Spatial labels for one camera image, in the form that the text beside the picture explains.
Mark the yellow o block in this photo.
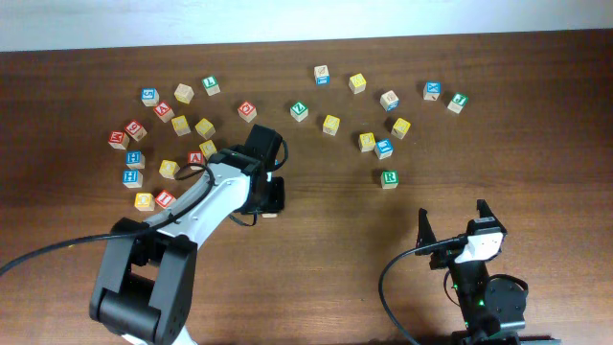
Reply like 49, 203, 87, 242
158, 160, 180, 179
134, 193, 155, 212

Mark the yellow 8 block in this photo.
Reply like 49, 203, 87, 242
174, 83, 194, 104

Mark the red A block upper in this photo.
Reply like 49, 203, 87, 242
153, 101, 175, 123

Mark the blue X block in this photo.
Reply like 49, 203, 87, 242
422, 80, 442, 101

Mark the red a block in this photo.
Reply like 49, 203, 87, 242
153, 101, 175, 123
188, 151, 206, 171

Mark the yellow M block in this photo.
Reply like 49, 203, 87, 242
349, 73, 367, 94

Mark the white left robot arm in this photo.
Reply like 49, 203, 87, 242
89, 125, 288, 344

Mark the green L block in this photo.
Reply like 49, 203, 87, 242
202, 76, 220, 96

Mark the green J block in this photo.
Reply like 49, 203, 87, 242
447, 93, 469, 114

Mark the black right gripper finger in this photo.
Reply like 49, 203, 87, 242
475, 199, 500, 225
416, 208, 437, 256

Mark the blue 5 block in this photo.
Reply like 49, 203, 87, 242
141, 88, 159, 107

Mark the red I block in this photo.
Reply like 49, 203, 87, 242
154, 190, 176, 209

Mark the red 9 block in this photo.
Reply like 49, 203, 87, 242
125, 120, 148, 142

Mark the red Q block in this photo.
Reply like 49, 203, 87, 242
238, 101, 257, 123

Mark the red M block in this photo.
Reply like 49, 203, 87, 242
108, 130, 129, 150

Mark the yellow block right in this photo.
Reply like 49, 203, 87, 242
391, 118, 411, 139

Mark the blue H block lower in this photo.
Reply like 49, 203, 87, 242
122, 170, 144, 189

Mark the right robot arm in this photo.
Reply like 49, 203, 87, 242
416, 199, 529, 344

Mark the blue h block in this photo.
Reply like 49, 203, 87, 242
125, 150, 146, 170
122, 170, 144, 189

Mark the yellow C block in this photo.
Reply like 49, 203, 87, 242
198, 139, 217, 160

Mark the yellow S block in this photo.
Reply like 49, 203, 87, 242
322, 115, 341, 136
194, 118, 216, 140

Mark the yellow E block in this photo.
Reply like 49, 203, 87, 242
358, 132, 375, 152

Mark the blue block far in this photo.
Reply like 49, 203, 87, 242
314, 65, 330, 85

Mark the red A block lower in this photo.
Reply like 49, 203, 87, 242
188, 151, 206, 171

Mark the yellow O block middle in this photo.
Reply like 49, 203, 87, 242
158, 160, 180, 179

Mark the blue D block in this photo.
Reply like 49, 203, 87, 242
379, 90, 399, 111

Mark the blue L block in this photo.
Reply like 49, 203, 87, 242
375, 139, 394, 160

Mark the blue H block upper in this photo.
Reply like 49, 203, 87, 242
125, 150, 146, 170

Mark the green Z block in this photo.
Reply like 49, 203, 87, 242
290, 102, 308, 122

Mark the yellow X block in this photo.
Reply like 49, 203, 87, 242
171, 115, 191, 136

